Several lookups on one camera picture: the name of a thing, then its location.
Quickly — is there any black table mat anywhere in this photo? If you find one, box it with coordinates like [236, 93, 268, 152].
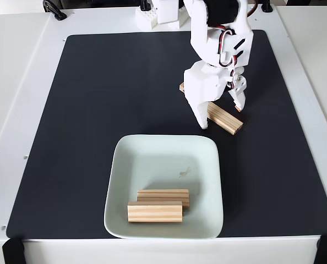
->
[6, 29, 327, 239]

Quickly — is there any pale green square plate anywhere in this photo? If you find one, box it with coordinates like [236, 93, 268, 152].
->
[103, 134, 225, 239]

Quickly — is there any smooth wooden block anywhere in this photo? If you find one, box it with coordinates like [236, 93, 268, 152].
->
[127, 201, 184, 223]

